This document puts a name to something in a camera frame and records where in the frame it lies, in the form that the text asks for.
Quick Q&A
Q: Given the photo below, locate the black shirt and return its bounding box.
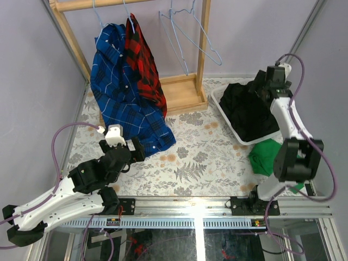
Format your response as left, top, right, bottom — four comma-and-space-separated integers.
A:
219, 82, 279, 142

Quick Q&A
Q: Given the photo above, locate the light blue wire hanger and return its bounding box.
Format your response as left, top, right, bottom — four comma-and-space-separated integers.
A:
169, 1, 222, 66

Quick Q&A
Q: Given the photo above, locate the black shirt wire hanger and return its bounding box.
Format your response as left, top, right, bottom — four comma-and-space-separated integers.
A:
159, 1, 189, 76

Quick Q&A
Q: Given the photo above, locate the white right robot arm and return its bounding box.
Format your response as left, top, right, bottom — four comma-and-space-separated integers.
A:
247, 63, 324, 215

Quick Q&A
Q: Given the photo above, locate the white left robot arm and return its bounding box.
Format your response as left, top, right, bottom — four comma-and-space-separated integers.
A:
2, 138, 145, 247

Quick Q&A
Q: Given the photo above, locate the blue plaid shirt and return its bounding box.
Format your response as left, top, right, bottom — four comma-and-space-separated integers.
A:
90, 23, 176, 157

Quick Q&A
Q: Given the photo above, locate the red plaid shirt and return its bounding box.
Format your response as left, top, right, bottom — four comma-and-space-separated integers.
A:
125, 14, 167, 116

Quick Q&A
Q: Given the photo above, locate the white plastic basket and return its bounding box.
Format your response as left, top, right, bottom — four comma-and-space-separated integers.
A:
211, 82, 280, 145

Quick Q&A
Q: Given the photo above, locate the green cloth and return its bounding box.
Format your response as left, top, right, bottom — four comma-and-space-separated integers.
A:
248, 138, 305, 190

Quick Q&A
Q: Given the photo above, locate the wooden clothes rack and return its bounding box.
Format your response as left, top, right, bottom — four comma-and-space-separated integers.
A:
49, 1, 211, 116

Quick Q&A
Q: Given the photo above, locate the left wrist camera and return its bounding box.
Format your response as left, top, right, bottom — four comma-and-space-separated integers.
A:
97, 124, 126, 147

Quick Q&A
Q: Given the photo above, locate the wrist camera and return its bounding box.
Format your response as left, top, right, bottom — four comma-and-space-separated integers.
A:
278, 63, 292, 80
97, 124, 126, 147

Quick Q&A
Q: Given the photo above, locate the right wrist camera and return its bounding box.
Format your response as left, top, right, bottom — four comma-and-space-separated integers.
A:
278, 63, 292, 80

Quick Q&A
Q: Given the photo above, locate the aluminium mounting rail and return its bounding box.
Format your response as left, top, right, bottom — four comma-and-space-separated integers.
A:
63, 196, 333, 229

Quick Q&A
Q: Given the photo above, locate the blue shirt wire hanger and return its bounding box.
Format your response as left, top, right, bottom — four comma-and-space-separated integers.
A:
92, 0, 109, 29

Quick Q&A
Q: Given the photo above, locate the red shirt wire hanger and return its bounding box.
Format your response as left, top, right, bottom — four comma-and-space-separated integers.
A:
122, 0, 135, 34

